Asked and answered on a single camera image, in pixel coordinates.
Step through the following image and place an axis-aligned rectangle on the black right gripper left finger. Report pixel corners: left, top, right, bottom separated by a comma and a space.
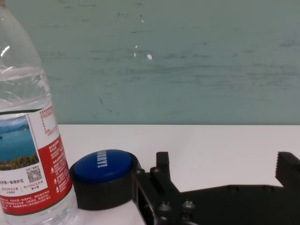
131, 151, 196, 225

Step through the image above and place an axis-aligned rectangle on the blue push button black base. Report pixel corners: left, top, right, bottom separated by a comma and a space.
69, 149, 145, 211

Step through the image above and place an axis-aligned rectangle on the clear water bottle red cap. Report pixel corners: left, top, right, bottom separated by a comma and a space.
0, 0, 80, 225

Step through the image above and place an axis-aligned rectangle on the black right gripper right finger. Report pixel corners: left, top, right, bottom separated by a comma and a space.
273, 151, 300, 190

